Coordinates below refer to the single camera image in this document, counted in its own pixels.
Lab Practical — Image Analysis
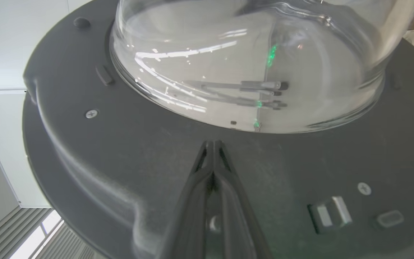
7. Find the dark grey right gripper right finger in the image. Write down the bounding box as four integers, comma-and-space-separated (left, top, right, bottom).
211, 140, 273, 259

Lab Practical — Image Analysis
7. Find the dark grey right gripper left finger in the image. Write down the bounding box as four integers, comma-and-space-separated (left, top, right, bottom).
157, 140, 214, 259

